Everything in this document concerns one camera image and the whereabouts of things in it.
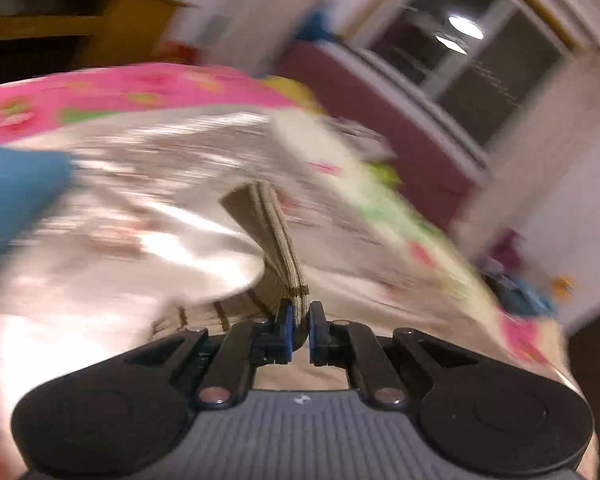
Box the dark purple window ledge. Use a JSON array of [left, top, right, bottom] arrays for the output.
[[275, 40, 491, 231]]

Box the beige striped knit sweater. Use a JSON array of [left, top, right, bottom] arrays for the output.
[[150, 180, 313, 356]]

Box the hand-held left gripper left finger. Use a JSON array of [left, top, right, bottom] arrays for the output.
[[122, 299, 296, 408]]

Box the wooden cabinet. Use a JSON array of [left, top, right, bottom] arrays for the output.
[[0, 0, 196, 86]]

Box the window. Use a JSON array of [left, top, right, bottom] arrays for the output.
[[350, 0, 581, 171]]

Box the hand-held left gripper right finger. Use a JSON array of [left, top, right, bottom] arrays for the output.
[[307, 301, 477, 408]]

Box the blue folded cloth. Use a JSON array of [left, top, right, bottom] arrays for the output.
[[0, 142, 76, 276]]

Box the dark blue cloth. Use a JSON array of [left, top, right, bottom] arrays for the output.
[[485, 260, 556, 318]]

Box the pink floral bed sheet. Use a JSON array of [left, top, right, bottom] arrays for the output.
[[0, 62, 571, 368]]

